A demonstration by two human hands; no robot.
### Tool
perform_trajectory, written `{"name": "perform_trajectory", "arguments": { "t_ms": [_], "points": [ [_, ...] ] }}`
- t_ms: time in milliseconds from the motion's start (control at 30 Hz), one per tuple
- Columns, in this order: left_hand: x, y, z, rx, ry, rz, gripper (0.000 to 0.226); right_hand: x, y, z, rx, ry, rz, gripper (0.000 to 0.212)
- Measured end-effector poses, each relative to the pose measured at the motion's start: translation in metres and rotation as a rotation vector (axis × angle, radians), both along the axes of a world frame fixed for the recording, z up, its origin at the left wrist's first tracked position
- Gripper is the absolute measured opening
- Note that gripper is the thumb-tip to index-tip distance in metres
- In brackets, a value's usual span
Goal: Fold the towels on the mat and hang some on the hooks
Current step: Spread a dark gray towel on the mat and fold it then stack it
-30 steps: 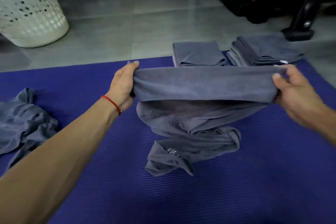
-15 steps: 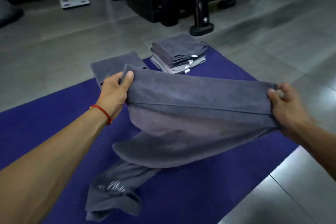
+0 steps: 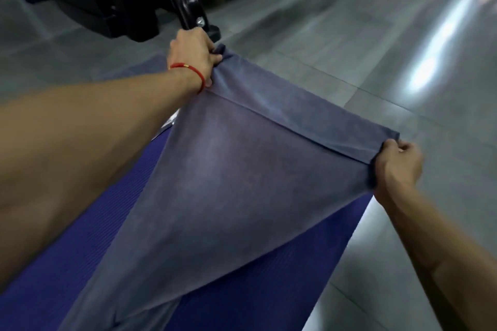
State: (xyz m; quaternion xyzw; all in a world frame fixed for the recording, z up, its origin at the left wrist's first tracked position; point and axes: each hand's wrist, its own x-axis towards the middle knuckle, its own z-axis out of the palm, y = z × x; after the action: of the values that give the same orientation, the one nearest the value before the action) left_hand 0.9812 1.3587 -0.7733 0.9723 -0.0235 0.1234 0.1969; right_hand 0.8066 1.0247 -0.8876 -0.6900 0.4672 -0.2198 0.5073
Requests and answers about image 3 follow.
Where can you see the person's right hand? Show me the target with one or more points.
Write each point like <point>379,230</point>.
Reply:
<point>400,169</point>

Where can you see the person's left hand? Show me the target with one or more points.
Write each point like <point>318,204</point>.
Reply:
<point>190,51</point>

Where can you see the person's left thumb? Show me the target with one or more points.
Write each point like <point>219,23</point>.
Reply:
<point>211,74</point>

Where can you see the person's right thumb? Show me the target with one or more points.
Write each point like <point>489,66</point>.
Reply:
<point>382,156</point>

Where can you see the grey-purple towel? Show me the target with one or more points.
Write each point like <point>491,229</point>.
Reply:
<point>217,183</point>

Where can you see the person's left forearm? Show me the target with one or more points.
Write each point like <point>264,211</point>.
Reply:
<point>77,156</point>

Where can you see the person's right forearm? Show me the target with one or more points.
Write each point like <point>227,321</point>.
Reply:
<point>435,257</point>

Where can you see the blue yoga mat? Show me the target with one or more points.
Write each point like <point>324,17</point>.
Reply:
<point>240,284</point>

